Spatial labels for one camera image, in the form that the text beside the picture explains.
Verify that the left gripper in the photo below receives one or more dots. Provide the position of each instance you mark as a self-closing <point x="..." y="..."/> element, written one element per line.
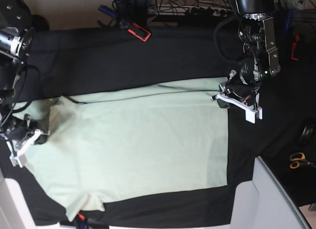
<point x="240" y="86"/>

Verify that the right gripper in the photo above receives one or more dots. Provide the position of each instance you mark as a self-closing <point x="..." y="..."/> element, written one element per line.
<point x="20" y="130"/>

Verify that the light green T-shirt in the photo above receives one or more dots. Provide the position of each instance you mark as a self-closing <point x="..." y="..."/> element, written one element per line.
<point x="111" y="146"/>

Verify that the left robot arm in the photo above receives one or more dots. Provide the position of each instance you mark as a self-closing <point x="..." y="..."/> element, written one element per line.
<point x="259" y="59"/>

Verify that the white chair left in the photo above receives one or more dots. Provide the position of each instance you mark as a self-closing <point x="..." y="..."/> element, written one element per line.
<point x="14" y="212"/>

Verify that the white chair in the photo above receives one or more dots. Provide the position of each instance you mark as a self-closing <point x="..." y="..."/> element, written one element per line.
<point x="14" y="212"/>
<point x="262" y="203"/>

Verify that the black table cloth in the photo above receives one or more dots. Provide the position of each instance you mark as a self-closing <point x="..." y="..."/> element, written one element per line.
<point x="87" y="61"/>

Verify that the black tape roll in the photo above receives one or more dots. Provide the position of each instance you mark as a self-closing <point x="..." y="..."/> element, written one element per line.
<point x="306" y="135"/>

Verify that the red and black clamp right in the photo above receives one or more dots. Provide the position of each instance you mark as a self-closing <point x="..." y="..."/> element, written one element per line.
<point x="296" y="48"/>

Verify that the red clamp bottom edge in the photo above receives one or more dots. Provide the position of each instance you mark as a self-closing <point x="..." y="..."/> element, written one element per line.
<point x="82" y="222"/>

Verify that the white chair right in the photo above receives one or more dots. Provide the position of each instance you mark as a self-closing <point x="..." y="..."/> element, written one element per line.
<point x="262" y="203"/>

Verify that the blue cylinder right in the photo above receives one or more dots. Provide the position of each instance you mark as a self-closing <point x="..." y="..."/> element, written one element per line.
<point x="288" y="21"/>

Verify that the white power strip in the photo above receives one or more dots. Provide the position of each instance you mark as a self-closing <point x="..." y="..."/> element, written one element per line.
<point x="187" y="10"/>

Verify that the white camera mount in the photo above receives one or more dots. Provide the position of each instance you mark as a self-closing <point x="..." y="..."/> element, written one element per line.
<point x="17" y="152"/>
<point x="252" y="112"/>

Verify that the orange handled scissors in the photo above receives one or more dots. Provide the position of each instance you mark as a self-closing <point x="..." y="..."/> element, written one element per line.
<point x="298" y="160"/>

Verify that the blue handle clamp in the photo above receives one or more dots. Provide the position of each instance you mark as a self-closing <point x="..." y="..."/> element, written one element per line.
<point x="108" y="11"/>

